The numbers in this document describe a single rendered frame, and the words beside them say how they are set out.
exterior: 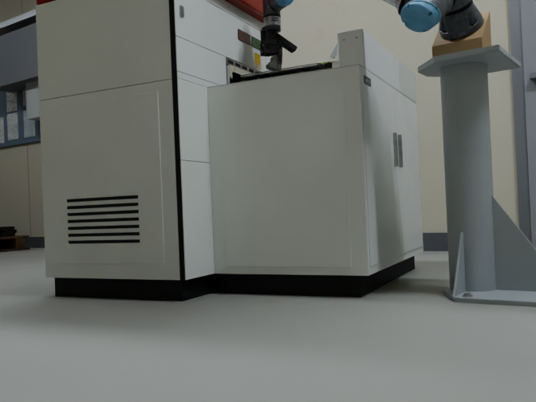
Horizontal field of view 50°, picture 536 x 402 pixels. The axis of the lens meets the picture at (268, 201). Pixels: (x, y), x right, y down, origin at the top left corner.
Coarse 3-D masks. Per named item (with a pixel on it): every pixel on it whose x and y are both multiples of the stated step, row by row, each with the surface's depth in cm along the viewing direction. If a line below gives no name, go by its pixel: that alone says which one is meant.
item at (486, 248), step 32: (448, 64) 200; (480, 64) 199; (512, 64) 204; (448, 96) 202; (480, 96) 198; (448, 128) 202; (480, 128) 198; (448, 160) 203; (480, 160) 198; (448, 192) 204; (480, 192) 198; (448, 224) 205; (480, 224) 197; (512, 224) 196; (448, 256) 207; (480, 256) 197; (512, 256) 196; (448, 288) 208; (480, 288) 197; (512, 288) 197
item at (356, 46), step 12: (348, 36) 210; (360, 36) 208; (348, 48) 210; (360, 48) 208; (372, 48) 219; (348, 60) 210; (360, 60) 208; (372, 60) 218; (384, 60) 234; (396, 60) 253; (372, 72) 217; (384, 72) 233; (396, 72) 252; (396, 84) 251
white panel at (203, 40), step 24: (192, 0) 223; (216, 0) 239; (192, 24) 222; (216, 24) 238; (240, 24) 257; (192, 48) 221; (216, 48) 237; (240, 48) 256; (192, 72) 220; (216, 72) 236
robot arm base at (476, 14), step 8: (472, 0) 199; (464, 8) 196; (472, 8) 198; (448, 16) 199; (456, 16) 198; (464, 16) 198; (472, 16) 198; (480, 16) 200; (440, 24) 204; (448, 24) 201; (456, 24) 199; (464, 24) 198; (472, 24) 200; (480, 24) 200; (440, 32) 206; (448, 32) 202; (456, 32) 200; (464, 32) 199; (472, 32) 200
